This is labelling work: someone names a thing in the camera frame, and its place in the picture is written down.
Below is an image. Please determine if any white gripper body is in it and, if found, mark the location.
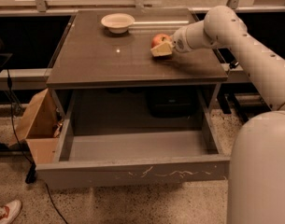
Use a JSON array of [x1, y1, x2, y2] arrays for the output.
[[171, 26, 193, 53]]

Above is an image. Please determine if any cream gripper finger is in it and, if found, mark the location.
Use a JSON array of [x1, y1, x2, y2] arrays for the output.
[[150, 41, 173, 57]]

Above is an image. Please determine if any red apple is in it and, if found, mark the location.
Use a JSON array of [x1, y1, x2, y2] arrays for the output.
[[151, 34, 171, 48]]

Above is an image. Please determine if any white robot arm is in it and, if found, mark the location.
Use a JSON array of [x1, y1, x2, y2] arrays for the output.
[[150, 6, 285, 224]]

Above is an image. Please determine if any grey cabinet with counter top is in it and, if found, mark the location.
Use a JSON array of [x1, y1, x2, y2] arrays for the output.
[[48, 10, 226, 136]]

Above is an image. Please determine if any open grey top drawer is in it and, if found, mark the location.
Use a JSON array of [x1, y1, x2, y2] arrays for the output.
[[36, 90, 230, 189]]

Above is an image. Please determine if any white paper bowl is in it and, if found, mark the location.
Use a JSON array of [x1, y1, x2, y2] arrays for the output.
[[101, 13, 135, 34]]

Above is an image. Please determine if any black power adapter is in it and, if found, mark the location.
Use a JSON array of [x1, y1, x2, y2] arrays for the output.
[[229, 60, 239, 69]]

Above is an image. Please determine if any black stand leg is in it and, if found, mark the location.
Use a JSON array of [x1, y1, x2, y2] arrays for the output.
[[217, 88, 249, 123]]

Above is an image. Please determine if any brown cardboard box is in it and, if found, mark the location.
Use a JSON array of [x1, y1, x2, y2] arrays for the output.
[[8, 89, 60, 164]]

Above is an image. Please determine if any white and red sneaker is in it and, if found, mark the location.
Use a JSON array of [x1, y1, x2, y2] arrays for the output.
[[0, 200, 22, 224]]

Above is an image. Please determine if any black floor cable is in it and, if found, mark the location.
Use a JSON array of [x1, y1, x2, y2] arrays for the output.
[[3, 68, 70, 224]]

